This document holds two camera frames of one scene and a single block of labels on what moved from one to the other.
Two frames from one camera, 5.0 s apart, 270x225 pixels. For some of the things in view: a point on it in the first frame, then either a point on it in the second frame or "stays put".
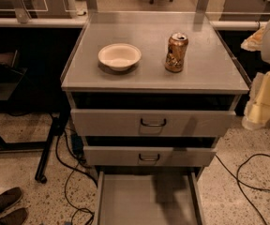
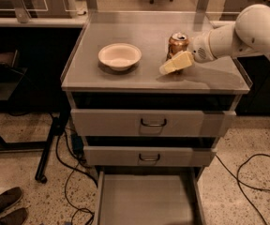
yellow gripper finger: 267,94 to 201,52
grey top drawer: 107,123 stays put
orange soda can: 177,46 stays put
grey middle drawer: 112,156 stays put
